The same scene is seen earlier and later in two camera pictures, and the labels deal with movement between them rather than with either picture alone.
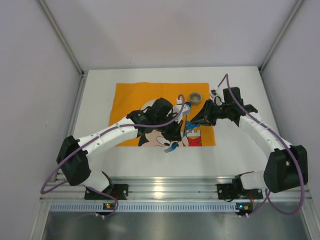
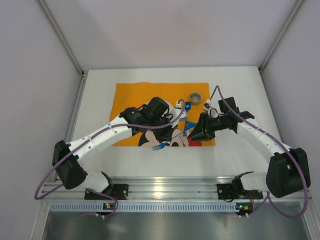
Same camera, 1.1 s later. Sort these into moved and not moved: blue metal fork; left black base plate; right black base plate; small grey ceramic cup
Moved: blue metal fork
Not moved: left black base plate; small grey ceramic cup; right black base plate
